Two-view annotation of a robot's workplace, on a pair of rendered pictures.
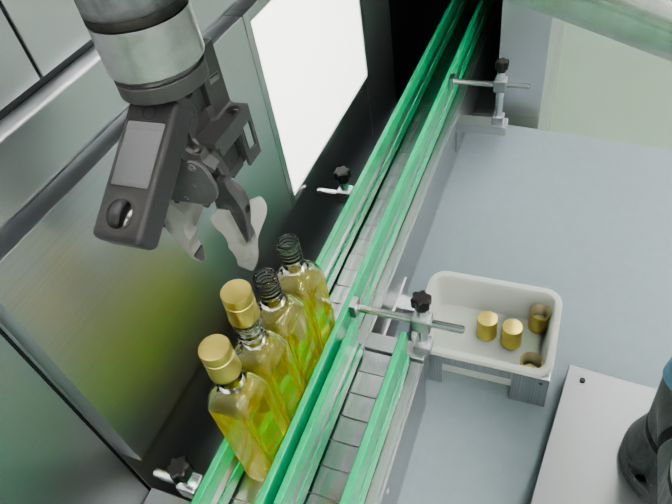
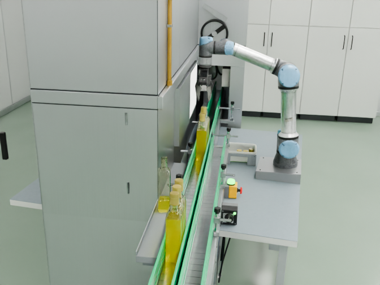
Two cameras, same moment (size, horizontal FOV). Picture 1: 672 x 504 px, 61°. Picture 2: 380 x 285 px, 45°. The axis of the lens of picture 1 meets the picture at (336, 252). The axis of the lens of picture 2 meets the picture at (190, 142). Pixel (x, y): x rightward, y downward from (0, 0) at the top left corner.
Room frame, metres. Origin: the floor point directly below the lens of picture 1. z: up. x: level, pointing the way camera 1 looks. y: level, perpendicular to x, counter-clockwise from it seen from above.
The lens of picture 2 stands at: (-1.94, 1.16, 1.91)
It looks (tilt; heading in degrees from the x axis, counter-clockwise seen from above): 20 degrees down; 338
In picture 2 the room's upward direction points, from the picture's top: 1 degrees clockwise
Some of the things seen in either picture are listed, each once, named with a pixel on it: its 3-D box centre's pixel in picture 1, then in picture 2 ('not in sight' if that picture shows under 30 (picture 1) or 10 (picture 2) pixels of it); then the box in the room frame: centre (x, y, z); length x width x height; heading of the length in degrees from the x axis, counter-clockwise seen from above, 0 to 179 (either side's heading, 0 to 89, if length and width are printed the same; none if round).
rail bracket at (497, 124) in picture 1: (487, 107); (228, 115); (1.06, -0.39, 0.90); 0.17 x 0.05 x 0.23; 61
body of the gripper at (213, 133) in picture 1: (189, 126); (204, 74); (0.44, 0.10, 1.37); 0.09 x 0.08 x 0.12; 152
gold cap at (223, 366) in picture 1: (219, 358); (202, 117); (0.36, 0.14, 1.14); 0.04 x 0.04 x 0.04
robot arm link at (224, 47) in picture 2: not in sight; (223, 47); (0.40, 0.01, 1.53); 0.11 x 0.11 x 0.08; 61
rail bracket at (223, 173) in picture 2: not in sight; (227, 176); (-0.05, 0.17, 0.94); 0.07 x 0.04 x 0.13; 61
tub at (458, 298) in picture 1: (485, 332); (239, 153); (0.56, -0.22, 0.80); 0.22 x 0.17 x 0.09; 61
